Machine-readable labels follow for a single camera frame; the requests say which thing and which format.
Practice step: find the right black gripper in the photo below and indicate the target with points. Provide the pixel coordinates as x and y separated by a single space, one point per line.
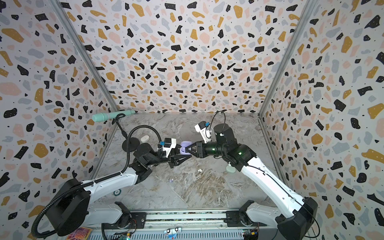
197 148

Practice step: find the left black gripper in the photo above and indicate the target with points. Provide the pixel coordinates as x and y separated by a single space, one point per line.
176 161

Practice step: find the purple charging case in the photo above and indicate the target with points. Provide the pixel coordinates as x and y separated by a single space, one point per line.
184 146

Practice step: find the white charging case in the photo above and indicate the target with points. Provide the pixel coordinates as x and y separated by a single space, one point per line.
145 139

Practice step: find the mint green charging case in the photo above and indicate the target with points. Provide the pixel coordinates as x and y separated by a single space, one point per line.
230 169

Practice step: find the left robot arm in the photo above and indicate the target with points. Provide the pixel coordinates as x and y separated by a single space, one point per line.
73 206

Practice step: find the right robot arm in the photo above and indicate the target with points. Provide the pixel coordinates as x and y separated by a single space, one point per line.
292 216

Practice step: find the black microphone stand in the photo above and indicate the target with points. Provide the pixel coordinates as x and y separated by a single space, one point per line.
128 145

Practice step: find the small toy car sticker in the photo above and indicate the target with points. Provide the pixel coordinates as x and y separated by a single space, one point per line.
172 233

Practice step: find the colourful card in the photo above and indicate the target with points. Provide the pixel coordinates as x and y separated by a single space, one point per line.
81 233

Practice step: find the left corner aluminium profile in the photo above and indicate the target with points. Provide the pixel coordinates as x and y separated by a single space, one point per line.
65 21

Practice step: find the corner aluminium profile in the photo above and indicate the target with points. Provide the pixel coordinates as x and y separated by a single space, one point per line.
306 14
65 21

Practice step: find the right corner aluminium profile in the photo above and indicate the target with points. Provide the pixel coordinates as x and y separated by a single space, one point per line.
306 14

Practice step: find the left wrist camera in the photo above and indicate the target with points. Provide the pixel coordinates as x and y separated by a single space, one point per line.
167 145

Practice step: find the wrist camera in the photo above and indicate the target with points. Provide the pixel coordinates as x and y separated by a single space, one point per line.
167 145
204 129

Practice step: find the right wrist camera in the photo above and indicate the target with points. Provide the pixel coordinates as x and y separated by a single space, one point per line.
204 129

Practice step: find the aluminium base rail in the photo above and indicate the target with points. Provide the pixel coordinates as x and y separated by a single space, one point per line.
196 224

